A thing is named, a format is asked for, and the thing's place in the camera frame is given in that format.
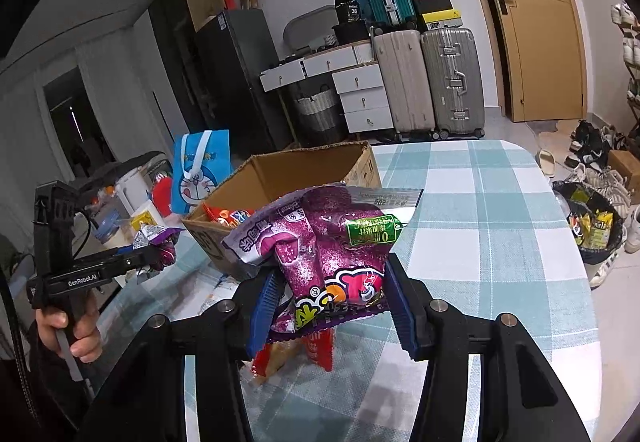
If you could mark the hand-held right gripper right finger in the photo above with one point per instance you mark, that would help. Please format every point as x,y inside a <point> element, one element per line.
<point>400,312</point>

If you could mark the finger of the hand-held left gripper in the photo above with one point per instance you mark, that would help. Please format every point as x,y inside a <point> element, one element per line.
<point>142,264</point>
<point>122,252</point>

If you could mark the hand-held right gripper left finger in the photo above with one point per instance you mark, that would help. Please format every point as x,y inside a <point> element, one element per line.
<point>265,307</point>

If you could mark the small purple silver packet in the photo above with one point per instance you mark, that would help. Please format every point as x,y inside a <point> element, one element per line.
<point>155,237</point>

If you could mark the biscuit stick packets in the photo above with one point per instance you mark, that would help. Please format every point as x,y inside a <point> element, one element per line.
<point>272,362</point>

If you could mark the red white snack packet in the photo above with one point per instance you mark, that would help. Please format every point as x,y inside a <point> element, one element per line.
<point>322,347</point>

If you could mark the large purple candy bag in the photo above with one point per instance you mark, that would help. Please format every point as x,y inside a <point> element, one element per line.
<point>320,252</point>

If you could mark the cardboard box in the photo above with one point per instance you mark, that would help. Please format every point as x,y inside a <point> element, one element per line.
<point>300,171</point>

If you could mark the person's left hand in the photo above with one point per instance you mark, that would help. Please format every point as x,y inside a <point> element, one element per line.
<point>85,327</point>

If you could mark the yellow carton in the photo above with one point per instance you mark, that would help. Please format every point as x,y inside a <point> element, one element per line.
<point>142,217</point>

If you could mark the white kettle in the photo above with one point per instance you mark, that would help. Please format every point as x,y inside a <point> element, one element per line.
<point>132,192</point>

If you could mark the red pouch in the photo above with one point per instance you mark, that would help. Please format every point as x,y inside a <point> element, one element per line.
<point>161,197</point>

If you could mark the dark bag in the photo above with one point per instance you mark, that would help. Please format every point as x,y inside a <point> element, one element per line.
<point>115,169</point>

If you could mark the blue cartoon tote bag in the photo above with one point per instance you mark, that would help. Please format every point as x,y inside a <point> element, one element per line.
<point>200,182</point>

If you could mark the checked tablecloth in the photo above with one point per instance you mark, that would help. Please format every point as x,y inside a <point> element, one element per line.
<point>475,202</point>

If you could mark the white curtain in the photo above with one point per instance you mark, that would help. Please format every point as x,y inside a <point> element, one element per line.
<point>115,96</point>

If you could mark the woven laundry basket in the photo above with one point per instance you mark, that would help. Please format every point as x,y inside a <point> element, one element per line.
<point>315,109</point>

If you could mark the trash bin with black bag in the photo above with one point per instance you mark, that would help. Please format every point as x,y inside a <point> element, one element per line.
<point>590,222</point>

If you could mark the dark tall cabinet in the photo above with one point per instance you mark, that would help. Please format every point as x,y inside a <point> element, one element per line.
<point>172,46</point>

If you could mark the black refrigerator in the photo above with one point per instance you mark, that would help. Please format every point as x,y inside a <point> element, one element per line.
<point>235,71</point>

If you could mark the white drawer cabinet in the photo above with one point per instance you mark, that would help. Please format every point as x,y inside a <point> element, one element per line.
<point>360,86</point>

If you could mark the beige suitcase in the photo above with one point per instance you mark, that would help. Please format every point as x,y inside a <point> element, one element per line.
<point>405,81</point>

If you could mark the silver suitcase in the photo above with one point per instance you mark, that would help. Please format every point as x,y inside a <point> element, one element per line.
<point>455,81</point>

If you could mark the pile of shoes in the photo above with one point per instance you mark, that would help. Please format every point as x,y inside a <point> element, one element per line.
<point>592,146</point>

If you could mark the small brown cardboard carton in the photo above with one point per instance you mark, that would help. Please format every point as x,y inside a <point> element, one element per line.
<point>625,169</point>

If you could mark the grey oval tub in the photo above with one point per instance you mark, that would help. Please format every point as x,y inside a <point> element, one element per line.
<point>307,29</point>

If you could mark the black round box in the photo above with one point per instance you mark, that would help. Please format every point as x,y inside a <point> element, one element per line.
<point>350,34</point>

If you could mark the yellow black shoe box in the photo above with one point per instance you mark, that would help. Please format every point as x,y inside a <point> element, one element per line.
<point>441,20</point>

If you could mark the black labelled canister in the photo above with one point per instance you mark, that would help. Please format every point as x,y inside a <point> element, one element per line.
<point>347,9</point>

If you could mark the wooden door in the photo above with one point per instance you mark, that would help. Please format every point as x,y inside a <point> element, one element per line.
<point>540,21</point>

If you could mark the shoe rack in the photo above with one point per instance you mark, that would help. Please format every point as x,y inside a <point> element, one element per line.
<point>631,71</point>

